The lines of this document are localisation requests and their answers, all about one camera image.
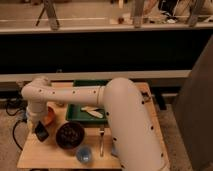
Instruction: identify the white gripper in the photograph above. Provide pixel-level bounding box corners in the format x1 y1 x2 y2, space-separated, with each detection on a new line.
26 111 48 133

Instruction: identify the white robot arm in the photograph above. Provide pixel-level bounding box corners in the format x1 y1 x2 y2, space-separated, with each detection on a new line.
21 77 169 171

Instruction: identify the orange bowl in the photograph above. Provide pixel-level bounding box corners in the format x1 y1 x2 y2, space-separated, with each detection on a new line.
44 107 55 125

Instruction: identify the green tray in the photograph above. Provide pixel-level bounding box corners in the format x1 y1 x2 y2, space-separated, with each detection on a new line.
66 80 108 124

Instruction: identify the dark brown bowl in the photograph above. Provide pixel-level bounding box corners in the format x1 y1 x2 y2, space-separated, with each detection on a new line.
56 121 85 149

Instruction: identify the wooden spoon in tray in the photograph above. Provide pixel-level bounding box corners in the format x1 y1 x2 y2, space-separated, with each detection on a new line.
81 106 103 118

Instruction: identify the blue plastic cup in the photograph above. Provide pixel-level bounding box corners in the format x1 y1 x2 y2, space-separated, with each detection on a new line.
76 146 92 164

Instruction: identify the small black square object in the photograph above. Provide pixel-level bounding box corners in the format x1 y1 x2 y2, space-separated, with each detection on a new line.
142 92 151 103

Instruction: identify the grey cabinet at right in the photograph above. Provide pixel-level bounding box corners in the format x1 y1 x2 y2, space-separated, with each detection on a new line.
174 43 213 171

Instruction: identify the black cable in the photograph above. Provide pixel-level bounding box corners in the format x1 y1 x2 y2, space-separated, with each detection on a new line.
4 96 28 152

